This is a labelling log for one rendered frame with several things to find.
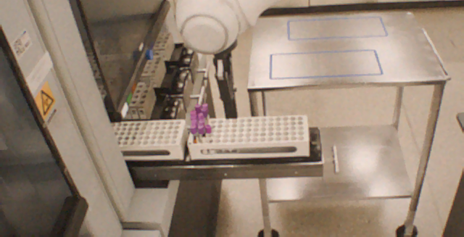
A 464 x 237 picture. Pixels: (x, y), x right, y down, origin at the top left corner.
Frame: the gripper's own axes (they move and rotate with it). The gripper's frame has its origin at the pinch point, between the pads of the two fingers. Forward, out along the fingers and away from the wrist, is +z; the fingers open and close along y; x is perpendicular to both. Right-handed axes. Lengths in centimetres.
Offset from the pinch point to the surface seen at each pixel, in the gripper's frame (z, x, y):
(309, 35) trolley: 12, -22, 54
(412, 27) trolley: 12, -59, 57
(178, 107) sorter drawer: 13.7, 18.6, 18.1
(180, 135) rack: 7.8, 13.4, -1.1
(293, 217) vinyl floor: 94, -13, 40
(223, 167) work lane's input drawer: 14.2, 2.8, -6.6
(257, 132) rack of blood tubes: 7.8, -5.8, -1.0
